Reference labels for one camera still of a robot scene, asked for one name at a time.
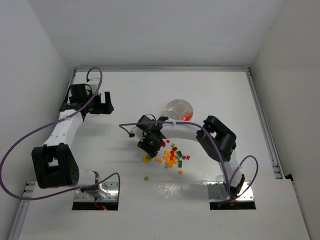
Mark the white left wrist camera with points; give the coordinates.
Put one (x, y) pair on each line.
(94, 85)

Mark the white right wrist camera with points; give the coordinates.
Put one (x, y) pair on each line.
(136, 132)

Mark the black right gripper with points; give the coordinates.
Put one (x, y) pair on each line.
(149, 148)

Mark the dark green lego brick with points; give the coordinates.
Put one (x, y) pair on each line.
(180, 163)

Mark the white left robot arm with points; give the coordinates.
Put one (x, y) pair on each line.
(53, 162)

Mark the red lego pair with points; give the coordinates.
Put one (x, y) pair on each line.
(186, 157)

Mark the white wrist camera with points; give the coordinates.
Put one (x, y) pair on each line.
(94, 85)
(136, 132)

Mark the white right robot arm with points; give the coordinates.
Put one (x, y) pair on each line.
(217, 140)

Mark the white divided round container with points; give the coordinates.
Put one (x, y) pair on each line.
(178, 109)

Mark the yellow long lego brick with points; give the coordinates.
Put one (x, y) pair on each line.
(171, 164)

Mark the aluminium frame rail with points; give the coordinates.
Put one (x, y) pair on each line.
(270, 142)

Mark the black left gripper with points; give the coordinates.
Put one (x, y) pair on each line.
(100, 108)

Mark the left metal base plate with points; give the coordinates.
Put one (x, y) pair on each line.
(106, 192)

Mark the yellow curved lego piece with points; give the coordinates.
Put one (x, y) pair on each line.
(145, 160)

